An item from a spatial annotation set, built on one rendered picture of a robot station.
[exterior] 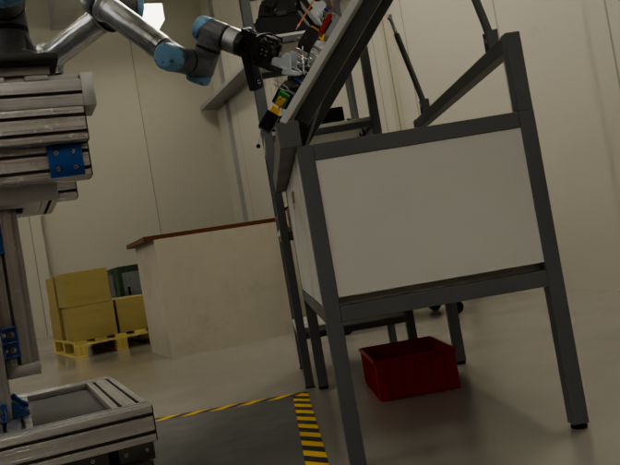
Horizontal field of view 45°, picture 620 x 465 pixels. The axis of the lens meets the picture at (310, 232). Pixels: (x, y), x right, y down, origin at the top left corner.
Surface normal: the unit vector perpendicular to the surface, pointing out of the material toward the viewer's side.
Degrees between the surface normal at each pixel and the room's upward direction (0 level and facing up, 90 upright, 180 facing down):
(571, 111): 90
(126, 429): 90
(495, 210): 90
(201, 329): 90
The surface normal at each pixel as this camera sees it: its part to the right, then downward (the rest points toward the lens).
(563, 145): -0.91, 0.14
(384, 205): 0.06, -0.04
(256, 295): 0.37, -0.09
